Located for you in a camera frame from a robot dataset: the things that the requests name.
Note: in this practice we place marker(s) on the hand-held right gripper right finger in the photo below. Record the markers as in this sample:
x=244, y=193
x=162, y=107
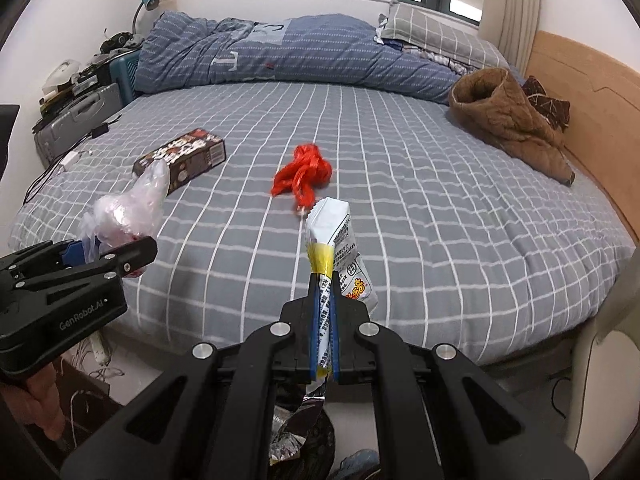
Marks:
x=335, y=340

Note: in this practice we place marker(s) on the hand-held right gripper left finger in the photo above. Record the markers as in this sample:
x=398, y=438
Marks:
x=313, y=340

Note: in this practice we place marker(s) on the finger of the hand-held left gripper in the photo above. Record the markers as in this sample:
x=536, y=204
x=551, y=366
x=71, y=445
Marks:
x=125, y=257
x=72, y=254

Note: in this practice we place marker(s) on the clear pinkish plastic bag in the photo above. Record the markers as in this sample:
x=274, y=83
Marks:
x=130, y=210

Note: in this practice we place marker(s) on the white yellow snack packet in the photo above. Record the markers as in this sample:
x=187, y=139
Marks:
x=335, y=240

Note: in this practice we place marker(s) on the trash bin with black liner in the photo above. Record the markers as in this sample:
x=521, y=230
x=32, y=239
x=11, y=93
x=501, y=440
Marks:
x=320, y=442

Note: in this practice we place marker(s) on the brown snack box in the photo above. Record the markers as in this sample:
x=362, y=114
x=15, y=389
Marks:
x=190, y=152

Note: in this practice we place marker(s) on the red plastic bag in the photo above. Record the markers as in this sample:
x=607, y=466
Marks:
x=305, y=172

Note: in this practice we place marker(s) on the person's left hand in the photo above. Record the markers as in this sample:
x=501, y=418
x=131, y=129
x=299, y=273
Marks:
x=45, y=400

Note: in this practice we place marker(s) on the white power strip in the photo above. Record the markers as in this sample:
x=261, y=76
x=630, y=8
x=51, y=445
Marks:
x=100, y=350

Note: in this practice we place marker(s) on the white charger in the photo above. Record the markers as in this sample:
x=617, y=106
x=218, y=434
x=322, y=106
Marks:
x=70, y=160

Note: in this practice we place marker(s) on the silver foil wrapper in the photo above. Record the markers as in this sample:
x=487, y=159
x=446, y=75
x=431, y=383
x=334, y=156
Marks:
x=290, y=440

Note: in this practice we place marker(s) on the bed with grey checked sheet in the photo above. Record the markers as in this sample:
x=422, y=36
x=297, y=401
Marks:
x=400, y=260

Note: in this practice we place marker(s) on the black power adapter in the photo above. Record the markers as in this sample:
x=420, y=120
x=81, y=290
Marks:
x=99, y=130

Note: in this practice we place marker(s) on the blue shoe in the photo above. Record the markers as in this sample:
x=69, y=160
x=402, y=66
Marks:
x=357, y=465

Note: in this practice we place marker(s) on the black monitor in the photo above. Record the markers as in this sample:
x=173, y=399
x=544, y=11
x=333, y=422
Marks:
x=7, y=135

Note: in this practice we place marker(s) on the grey suitcase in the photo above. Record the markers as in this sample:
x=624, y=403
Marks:
x=75, y=115

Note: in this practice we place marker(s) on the white round appliance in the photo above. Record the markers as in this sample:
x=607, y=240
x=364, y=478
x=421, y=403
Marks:
x=62, y=72

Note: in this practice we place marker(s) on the teal suitcase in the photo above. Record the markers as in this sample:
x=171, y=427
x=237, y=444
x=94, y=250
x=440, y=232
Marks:
x=125, y=75

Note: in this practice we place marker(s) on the blue desk lamp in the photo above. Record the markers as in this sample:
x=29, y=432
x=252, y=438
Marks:
x=149, y=0

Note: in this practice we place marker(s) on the blue striped quilt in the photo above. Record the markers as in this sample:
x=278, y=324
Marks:
x=300, y=55

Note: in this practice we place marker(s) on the cream plastic chair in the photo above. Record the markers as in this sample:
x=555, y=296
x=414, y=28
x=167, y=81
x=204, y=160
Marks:
x=610, y=360

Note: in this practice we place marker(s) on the brown quilted jacket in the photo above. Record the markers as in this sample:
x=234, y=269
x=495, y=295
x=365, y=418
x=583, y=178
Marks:
x=500, y=110

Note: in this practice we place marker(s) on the brown patterned cloth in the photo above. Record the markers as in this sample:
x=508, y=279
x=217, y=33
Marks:
x=550, y=107

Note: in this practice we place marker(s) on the grey checked pillow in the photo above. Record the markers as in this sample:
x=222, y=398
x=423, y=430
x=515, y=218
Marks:
x=440, y=35

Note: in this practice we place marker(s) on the wooden headboard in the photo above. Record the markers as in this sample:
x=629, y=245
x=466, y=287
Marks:
x=590, y=90

